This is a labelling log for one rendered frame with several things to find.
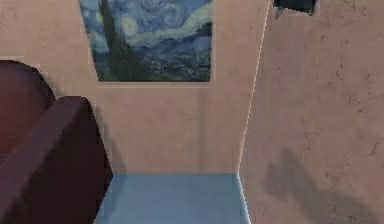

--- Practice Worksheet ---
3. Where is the blue swirling night sky painting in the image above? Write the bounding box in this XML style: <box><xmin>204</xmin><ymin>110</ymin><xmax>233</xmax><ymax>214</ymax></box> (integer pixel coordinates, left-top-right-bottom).
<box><xmin>78</xmin><ymin>0</ymin><xmax>214</xmax><ymax>83</ymax></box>

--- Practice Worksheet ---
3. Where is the dark red armchair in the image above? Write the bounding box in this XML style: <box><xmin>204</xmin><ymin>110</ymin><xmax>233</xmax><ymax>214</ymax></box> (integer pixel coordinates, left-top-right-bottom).
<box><xmin>0</xmin><ymin>59</ymin><xmax>114</xmax><ymax>224</ymax></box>

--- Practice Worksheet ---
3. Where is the dark framed wall picture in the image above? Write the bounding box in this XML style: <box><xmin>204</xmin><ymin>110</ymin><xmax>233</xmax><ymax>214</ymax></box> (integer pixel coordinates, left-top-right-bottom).
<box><xmin>272</xmin><ymin>0</ymin><xmax>318</xmax><ymax>17</ymax></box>

